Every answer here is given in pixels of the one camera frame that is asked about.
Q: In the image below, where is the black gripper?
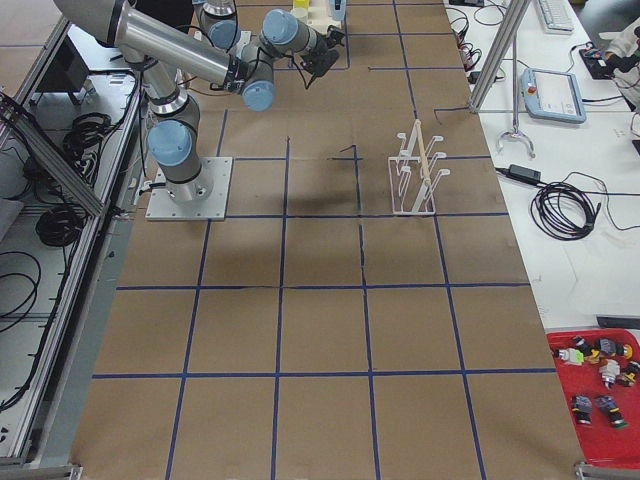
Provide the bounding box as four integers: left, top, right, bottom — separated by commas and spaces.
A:
299, 27, 345, 78

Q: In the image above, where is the cream plastic tray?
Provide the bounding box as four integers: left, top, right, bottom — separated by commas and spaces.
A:
307, 0, 347, 33

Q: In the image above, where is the black power adapter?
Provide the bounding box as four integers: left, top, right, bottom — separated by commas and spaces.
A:
496, 164, 541, 185

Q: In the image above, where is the blue teach pendant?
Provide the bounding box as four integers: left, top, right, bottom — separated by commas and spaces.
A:
520, 68, 586, 124

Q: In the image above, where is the white keyboard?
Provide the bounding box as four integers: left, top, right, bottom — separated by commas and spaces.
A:
533, 0, 574, 35

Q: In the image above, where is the person in white shirt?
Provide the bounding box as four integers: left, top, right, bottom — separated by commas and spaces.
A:
605, 19, 639, 110

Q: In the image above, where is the red parts tray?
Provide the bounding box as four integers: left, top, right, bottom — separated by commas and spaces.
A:
547, 329, 639, 469

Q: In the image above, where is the white wire cup rack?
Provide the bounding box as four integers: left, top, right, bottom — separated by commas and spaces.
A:
387, 119, 451, 216

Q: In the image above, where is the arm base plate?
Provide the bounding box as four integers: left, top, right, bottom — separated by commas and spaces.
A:
146, 157, 233, 221

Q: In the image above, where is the aluminium frame post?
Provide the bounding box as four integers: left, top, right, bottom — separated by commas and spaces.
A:
469, 0, 529, 113

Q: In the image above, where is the coiled black cable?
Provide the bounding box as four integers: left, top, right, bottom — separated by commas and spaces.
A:
530, 172, 640, 242

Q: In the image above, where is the right aluminium frame rail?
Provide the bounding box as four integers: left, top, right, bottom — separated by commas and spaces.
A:
1, 1, 146, 471

